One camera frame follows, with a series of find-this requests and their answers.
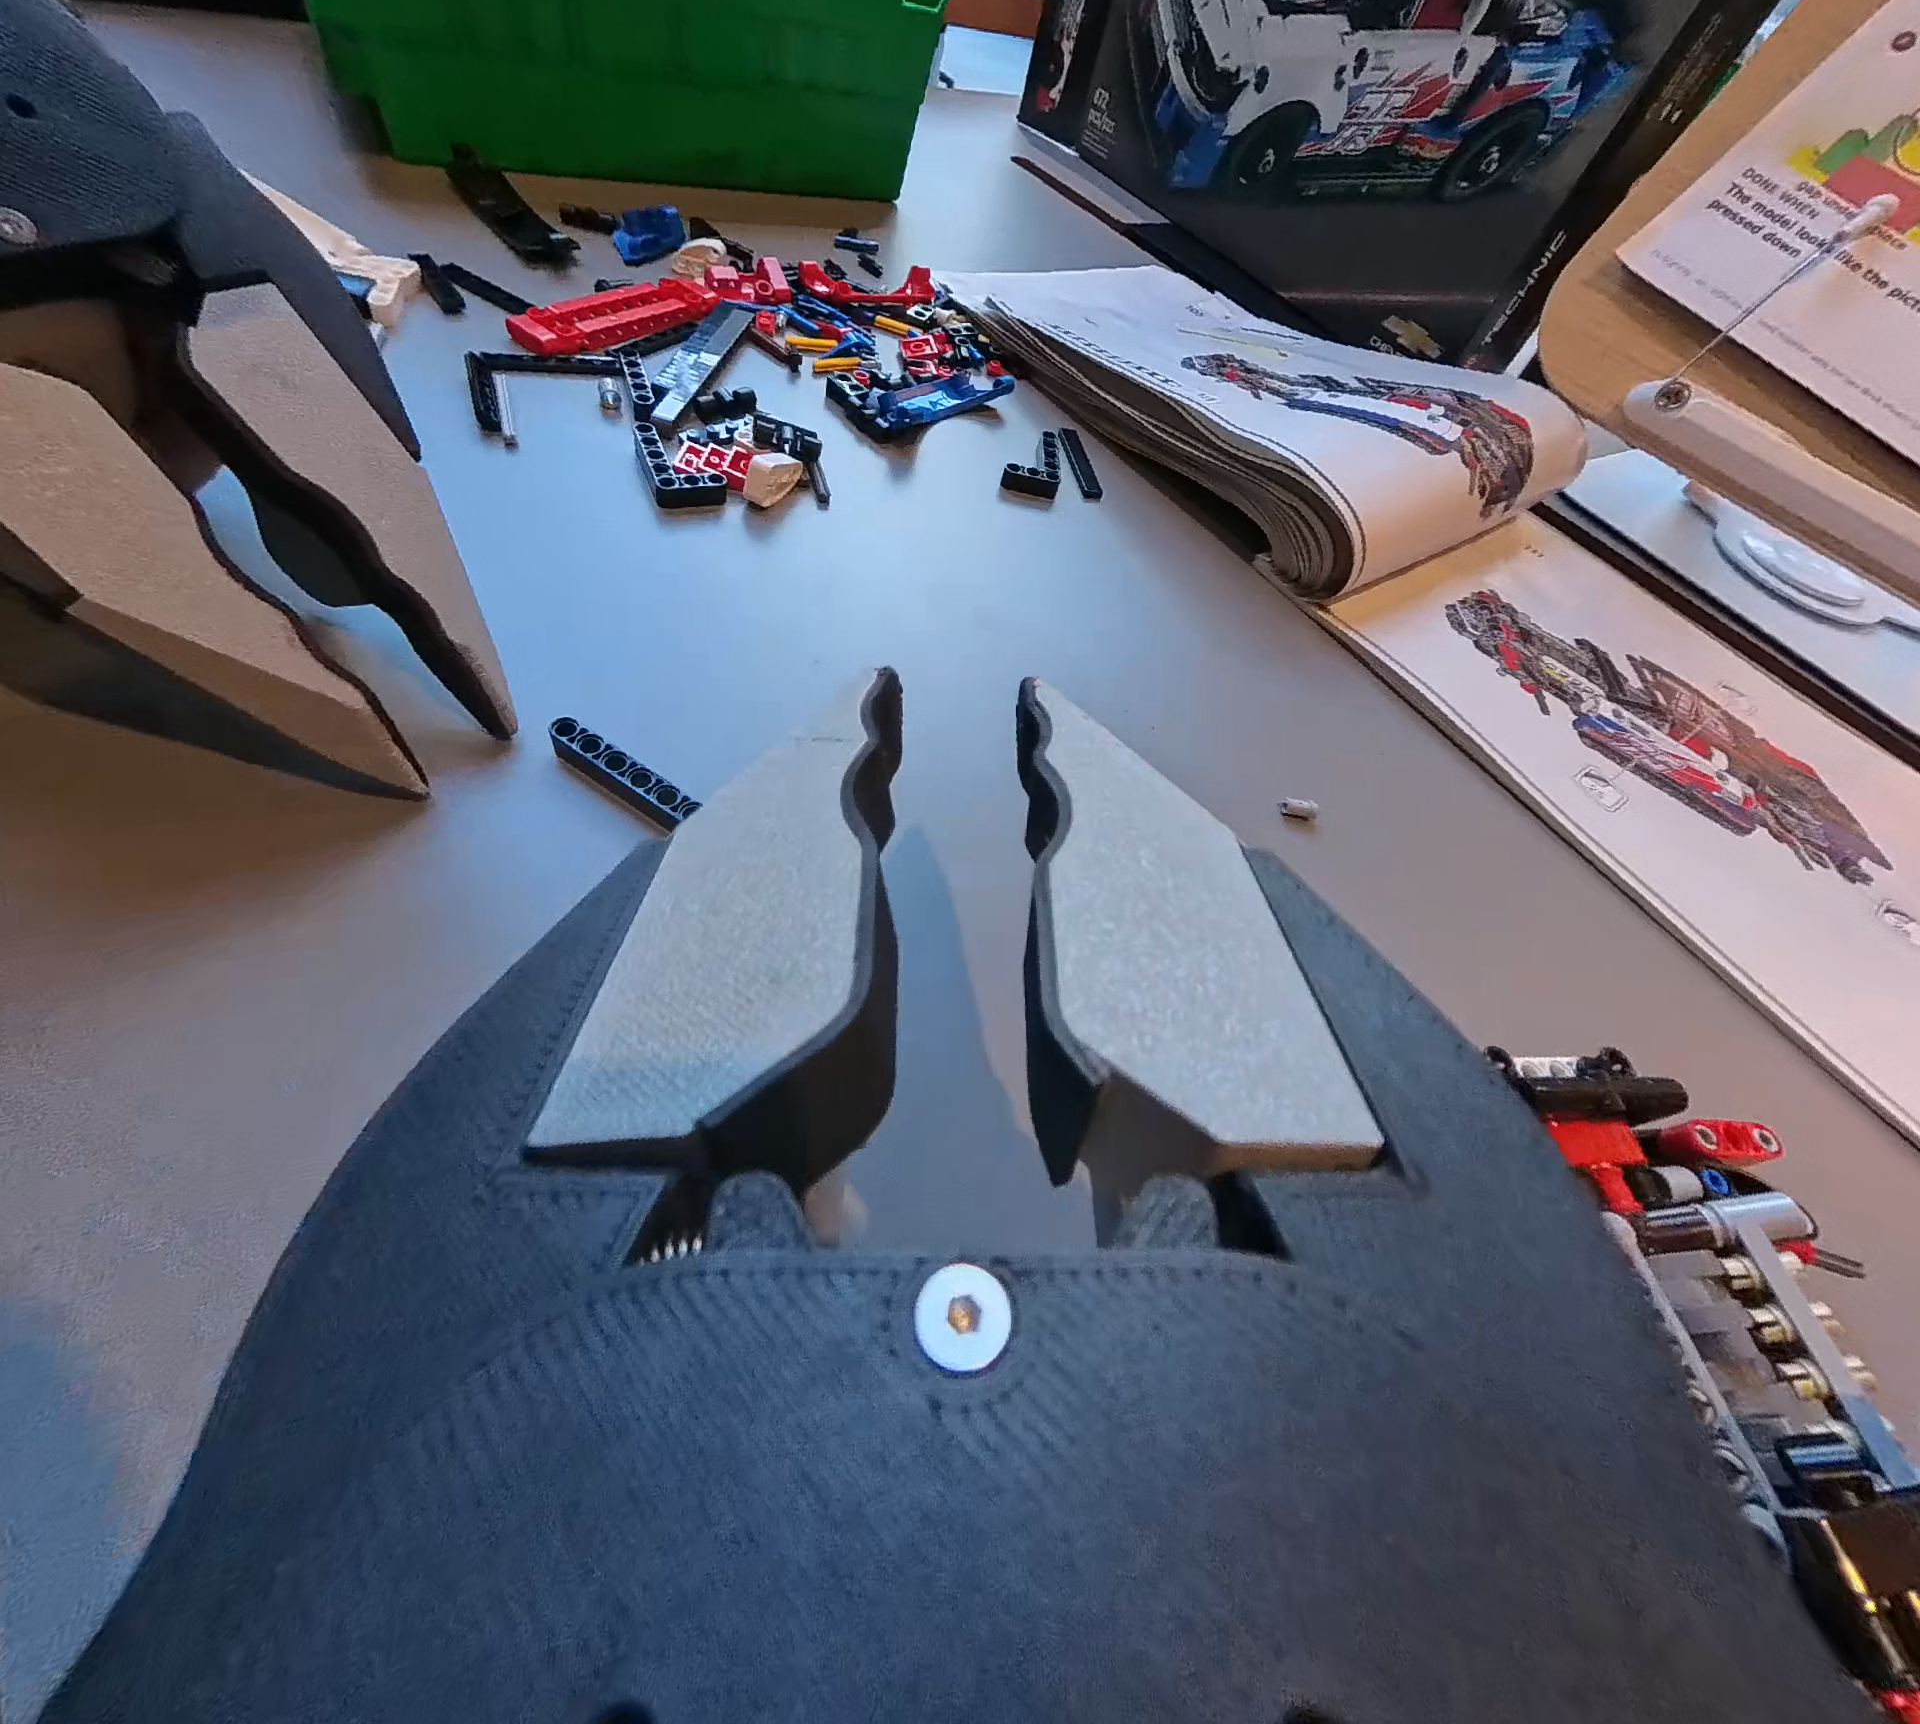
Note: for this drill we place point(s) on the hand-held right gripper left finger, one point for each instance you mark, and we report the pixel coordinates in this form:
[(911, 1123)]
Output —
[(720, 945)]

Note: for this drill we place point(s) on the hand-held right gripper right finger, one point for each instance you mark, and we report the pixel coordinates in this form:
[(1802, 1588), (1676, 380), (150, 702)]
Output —
[(1184, 974)]

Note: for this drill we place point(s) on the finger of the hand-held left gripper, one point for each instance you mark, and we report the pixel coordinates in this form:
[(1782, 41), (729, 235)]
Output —
[(135, 555), (345, 449)]

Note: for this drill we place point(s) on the long black toy beam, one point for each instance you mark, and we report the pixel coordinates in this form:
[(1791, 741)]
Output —
[(614, 765)]

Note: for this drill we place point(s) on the grey desk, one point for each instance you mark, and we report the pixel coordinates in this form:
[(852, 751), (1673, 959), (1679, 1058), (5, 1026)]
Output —
[(1050, 584)]

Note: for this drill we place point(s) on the pile of toy building pieces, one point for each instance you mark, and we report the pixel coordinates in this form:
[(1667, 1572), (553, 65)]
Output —
[(600, 315)]

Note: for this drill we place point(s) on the large green plastic bin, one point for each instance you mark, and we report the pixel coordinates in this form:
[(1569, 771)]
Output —
[(630, 74)]

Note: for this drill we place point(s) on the black angled toy beam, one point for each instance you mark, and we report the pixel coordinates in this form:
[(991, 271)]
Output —
[(1080, 464)]

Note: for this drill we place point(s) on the open instruction booklet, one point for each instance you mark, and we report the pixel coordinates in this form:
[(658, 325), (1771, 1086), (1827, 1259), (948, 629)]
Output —
[(1351, 435)]

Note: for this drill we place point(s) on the partly built toy car model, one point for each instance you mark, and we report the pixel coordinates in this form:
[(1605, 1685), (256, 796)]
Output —
[(1725, 1228)]

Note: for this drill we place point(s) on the white stand base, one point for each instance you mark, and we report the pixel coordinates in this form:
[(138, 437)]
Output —
[(1771, 449)]

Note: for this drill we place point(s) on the printed instruction sheet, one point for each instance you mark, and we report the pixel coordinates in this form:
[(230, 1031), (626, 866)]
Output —
[(1801, 254)]

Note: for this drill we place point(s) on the toy car set box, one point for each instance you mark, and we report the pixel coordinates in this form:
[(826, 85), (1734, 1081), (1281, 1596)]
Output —
[(1351, 28)]

